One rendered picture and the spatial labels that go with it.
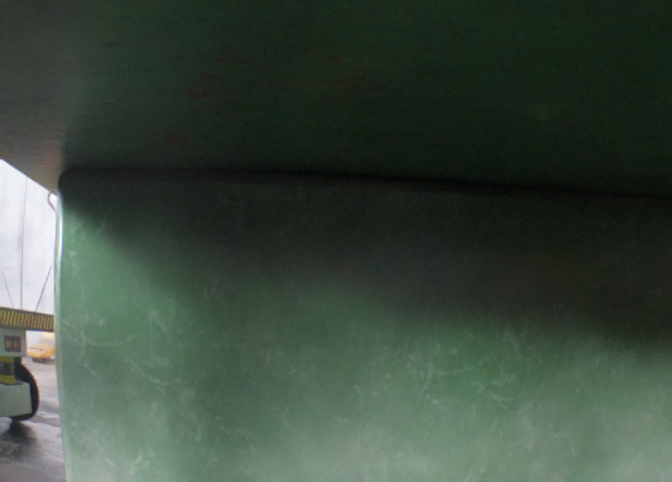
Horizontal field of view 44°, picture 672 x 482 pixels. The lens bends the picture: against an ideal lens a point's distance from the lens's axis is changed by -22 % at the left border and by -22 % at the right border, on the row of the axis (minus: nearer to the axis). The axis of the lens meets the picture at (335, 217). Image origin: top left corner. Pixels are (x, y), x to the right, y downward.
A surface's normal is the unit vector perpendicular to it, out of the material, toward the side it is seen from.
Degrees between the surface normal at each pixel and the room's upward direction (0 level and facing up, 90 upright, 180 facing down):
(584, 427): 90
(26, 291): 90
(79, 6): 180
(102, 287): 90
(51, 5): 180
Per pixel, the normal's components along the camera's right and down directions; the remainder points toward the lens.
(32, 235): -0.12, -0.13
